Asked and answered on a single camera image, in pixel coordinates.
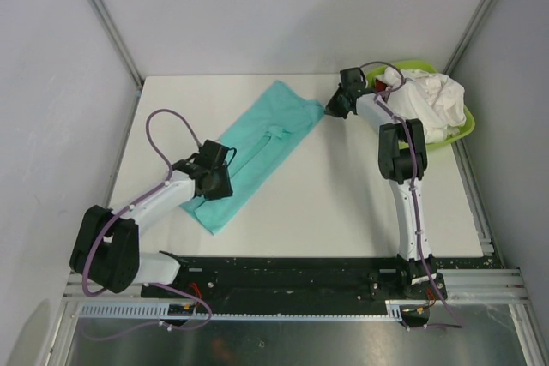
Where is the right aluminium frame post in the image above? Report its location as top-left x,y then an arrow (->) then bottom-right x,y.
443,0 -> 498,75

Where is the aluminium frame post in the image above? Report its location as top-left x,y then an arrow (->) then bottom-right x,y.
63,0 -> 144,84
443,0 -> 498,75

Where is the left aluminium frame post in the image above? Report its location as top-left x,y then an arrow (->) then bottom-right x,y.
63,0 -> 144,84

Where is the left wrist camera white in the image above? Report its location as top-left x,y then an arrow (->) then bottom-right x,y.
195,140 -> 237,170

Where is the teal t shirt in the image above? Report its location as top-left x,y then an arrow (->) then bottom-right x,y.
180,81 -> 324,235

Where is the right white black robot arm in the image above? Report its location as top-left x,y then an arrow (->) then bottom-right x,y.
325,67 -> 435,298

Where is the aluminium front rail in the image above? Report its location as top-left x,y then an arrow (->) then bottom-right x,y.
62,269 -> 529,304

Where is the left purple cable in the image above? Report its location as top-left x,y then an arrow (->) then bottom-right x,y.
79,108 -> 214,341

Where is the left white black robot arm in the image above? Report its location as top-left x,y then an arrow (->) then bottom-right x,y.
69,160 -> 232,297

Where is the grey slotted cable duct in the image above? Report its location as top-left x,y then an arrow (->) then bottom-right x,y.
79,301 -> 431,321

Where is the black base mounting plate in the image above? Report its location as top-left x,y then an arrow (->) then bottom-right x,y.
141,255 -> 498,303

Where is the green plastic basket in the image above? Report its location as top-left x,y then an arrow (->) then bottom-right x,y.
365,60 -> 475,150

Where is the white t shirt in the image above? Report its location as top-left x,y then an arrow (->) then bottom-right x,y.
375,67 -> 467,144

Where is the red t shirt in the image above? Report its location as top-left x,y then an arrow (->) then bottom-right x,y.
375,79 -> 388,92

